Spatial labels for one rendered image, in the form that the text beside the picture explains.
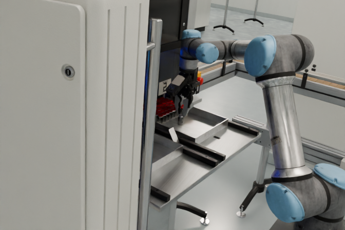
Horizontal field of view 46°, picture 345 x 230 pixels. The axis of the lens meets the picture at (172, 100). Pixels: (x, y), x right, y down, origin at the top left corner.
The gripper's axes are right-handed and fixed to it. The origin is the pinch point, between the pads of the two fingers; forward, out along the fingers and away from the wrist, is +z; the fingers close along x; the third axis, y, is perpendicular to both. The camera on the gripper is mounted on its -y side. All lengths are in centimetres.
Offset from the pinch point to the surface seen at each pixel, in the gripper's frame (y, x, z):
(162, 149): -22.5, -8.2, 5.2
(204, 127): 5.6, -9.1, 5.1
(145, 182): -72, -40, -19
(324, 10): 152, -7, -32
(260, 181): 95, -6, 77
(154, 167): -36.2, -15.3, 3.9
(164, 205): -48, -29, 6
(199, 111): 14.3, -0.8, 3.0
